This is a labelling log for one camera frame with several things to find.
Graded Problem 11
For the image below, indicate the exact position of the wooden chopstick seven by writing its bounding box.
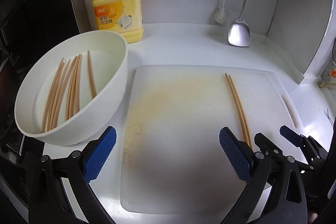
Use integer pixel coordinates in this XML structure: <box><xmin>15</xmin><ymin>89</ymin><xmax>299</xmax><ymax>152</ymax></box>
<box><xmin>227</xmin><ymin>74</ymin><xmax>253</xmax><ymax>150</ymax></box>

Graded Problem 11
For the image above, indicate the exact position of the wooden chopstick three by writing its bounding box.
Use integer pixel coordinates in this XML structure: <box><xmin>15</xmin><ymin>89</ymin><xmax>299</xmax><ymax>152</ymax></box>
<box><xmin>51</xmin><ymin>57</ymin><xmax>77</xmax><ymax>129</ymax></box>

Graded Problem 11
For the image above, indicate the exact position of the wooden chopstick one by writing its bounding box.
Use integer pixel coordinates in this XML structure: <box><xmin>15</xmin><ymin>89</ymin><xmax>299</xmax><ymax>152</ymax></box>
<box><xmin>41</xmin><ymin>58</ymin><xmax>64</xmax><ymax>133</ymax></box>

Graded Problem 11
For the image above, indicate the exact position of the wooden chopstick five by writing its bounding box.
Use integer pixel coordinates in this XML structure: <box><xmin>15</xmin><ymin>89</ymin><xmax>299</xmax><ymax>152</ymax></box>
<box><xmin>87</xmin><ymin>51</ymin><xmax>97</xmax><ymax>98</ymax></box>

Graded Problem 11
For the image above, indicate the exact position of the wooden chopstick four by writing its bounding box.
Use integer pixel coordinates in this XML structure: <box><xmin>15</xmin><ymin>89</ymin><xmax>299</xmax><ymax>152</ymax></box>
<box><xmin>65</xmin><ymin>55</ymin><xmax>79</xmax><ymax>121</ymax></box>

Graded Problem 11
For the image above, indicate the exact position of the wooden chopstick nine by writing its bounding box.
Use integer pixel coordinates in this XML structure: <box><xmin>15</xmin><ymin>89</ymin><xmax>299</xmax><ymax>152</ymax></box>
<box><xmin>41</xmin><ymin>58</ymin><xmax>66</xmax><ymax>132</ymax></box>

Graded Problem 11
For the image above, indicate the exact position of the wooden chopstick eight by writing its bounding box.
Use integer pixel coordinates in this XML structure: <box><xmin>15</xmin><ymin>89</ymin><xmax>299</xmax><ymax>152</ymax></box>
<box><xmin>74</xmin><ymin>54</ymin><xmax>83</xmax><ymax>114</ymax></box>

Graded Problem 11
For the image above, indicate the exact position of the white cutting board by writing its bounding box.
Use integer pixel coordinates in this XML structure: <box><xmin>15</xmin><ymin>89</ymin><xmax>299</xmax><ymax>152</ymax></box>
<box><xmin>121</xmin><ymin>65</ymin><xmax>304</xmax><ymax>214</ymax></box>

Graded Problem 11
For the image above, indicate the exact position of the steel spatula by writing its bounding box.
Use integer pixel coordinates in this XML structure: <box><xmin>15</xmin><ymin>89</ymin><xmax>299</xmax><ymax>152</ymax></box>
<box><xmin>228</xmin><ymin>0</ymin><xmax>251</xmax><ymax>47</ymax></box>

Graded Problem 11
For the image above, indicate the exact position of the white round plastic basin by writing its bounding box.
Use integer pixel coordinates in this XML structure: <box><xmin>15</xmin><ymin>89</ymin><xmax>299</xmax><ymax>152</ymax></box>
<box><xmin>14</xmin><ymin>31</ymin><xmax>128</xmax><ymax>145</ymax></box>

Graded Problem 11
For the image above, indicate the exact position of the yellow dish soap bottle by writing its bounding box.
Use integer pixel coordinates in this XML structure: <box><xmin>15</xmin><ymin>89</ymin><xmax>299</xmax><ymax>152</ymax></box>
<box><xmin>92</xmin><ymin>0</ymin><xmax>143</xmax><ymax>43</ymax></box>

